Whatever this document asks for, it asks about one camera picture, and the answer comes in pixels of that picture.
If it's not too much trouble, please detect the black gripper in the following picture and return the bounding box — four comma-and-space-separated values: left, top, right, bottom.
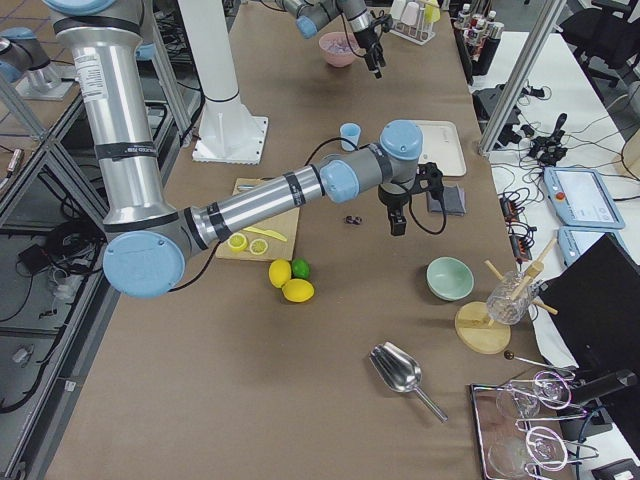
353, 12, 393, 79
377, 162, 444, 236

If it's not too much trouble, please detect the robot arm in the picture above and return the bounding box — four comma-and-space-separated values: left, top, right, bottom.
1, 3, 451, 299
275, 0, 393, 79

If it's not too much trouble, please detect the pile of ice cubes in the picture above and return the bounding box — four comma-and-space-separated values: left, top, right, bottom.
319, 32, 357, 55

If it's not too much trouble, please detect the pink cup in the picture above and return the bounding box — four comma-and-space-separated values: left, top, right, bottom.
401, 1, 420, 27

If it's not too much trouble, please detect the white cup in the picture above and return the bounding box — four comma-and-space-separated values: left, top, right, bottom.
390, 0, 406, 21

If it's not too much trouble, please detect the yellow cup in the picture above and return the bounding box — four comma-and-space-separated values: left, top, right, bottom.
424, 0, 441, 24

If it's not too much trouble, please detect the light blue plastic cup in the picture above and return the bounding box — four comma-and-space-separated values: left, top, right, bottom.
339, 122, 361, 152

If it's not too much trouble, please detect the wooden cup tree stand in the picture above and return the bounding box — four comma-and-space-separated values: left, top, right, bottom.
455, 238, 558, 354

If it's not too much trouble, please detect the silver metal ice scoop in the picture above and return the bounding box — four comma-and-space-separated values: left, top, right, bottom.
369, 341, 448, 423

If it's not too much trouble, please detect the pink bowl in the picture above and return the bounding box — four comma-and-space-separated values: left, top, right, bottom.
318, 31, 359, 68

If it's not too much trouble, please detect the folded grey cloth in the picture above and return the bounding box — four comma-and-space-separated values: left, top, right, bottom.
427, 184, 466, 216

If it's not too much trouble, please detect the mint green bowl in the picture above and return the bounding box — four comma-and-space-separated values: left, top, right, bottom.
425, 257, 475, 301

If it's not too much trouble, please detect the cream rabbit tray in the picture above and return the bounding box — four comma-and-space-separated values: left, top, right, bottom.
412, 120, 467, 177

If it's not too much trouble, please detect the green lime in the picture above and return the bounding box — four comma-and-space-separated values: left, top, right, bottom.
291, 258, 311, 280

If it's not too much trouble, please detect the yellow lemon near lime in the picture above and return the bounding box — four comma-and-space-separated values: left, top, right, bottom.
282, 278, 315, 303

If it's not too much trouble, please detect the wooden cutting board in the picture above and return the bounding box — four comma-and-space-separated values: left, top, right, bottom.
216, 209, 300, 262

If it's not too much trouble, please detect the yellow plastic knife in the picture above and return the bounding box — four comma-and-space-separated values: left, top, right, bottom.
244, 226, 288, 242

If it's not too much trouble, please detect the clear glass on stand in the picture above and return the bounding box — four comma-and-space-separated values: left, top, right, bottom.
486, 271, 539, 326

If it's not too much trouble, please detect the lemon half slice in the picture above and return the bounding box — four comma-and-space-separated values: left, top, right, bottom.
249, 238, 269, 256
226, 233, 249, 253

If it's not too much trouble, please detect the blue teach pendant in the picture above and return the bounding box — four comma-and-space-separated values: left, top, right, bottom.
557, 226, 624, 267
543, 167, 626, 230

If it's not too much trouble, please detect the black monitor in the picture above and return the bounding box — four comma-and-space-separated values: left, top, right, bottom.
537, 232, 640, 396

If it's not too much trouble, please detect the black metal glass tray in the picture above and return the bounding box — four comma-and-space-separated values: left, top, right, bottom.
470, 372, 599, 479

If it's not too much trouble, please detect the white wire cup rack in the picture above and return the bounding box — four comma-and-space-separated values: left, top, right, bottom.
390, 19, 436, 46

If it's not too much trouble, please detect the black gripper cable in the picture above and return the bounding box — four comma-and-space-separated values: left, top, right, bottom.
305, 137, 447, 236

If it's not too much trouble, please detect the aluminium frame post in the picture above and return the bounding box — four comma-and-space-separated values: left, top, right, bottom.
478, 0, 567, 157

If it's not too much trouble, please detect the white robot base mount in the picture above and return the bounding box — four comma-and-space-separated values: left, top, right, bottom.
179, 0, 268, 165

